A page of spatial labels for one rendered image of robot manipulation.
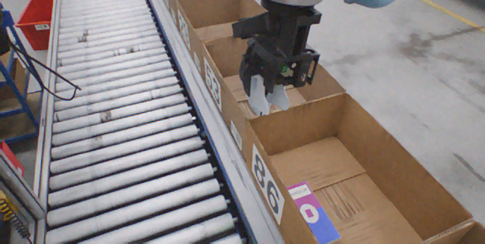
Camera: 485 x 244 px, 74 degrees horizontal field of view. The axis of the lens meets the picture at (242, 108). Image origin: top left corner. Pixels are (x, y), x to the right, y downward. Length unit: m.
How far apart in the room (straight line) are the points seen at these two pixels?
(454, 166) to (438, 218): 1.60
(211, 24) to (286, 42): 1.10
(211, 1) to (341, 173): 0.92
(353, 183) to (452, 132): 1.78
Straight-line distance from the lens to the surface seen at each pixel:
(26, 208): 1.08
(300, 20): 0.40
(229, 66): 1.15
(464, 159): 2.47
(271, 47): 0.45
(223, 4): 1.49
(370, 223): 0.84
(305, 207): 0.81
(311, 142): 0.95
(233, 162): 0.89
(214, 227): 0.95
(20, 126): 2.47
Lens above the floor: 1.58
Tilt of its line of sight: 42 degrees down
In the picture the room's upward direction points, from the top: straight up
